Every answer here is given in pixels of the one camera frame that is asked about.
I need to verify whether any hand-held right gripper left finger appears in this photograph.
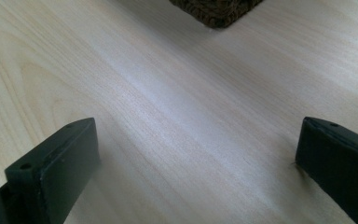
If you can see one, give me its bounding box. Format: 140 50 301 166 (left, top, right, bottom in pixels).
0 117 102 224

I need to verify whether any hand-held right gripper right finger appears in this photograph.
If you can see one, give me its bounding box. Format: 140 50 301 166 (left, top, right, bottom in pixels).
295 116 358 224

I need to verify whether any dark brown woven basket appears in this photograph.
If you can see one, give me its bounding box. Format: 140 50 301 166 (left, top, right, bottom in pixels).
168 0 265 30

